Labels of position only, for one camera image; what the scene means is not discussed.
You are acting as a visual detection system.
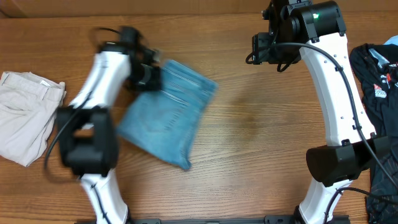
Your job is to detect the light blue denim jeans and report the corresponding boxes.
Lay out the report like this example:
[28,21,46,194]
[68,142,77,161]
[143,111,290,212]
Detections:
[117,60,218,170]

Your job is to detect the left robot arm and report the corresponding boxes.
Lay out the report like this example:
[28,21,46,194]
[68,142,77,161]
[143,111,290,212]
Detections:
[51,26,162,223]

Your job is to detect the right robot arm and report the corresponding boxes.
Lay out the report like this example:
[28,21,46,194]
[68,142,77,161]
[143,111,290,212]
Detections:
[246,0,389,223]

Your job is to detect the black printed garment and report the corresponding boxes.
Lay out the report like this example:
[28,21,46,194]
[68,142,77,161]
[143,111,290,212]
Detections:
[349,44,397,223]

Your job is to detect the folded beige shorts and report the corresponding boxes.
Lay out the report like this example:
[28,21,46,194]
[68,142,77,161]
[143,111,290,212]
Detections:
[1,72,67,167]

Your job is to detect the light blue cloth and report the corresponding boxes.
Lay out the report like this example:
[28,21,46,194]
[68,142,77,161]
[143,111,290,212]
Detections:
[384,35,398,45]

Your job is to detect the left black cable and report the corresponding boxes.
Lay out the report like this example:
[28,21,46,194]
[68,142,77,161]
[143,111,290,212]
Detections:
[43,27,125,224]

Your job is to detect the black cable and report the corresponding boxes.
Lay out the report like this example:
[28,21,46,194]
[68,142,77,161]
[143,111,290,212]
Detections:
[43,27,125,224]
[244,42,398,224]

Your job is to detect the right black cable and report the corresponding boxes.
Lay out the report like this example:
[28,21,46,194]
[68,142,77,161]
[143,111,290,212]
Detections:
[244,42,398,224]

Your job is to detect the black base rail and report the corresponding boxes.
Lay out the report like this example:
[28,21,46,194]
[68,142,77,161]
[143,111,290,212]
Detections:
[127,215,300,224]

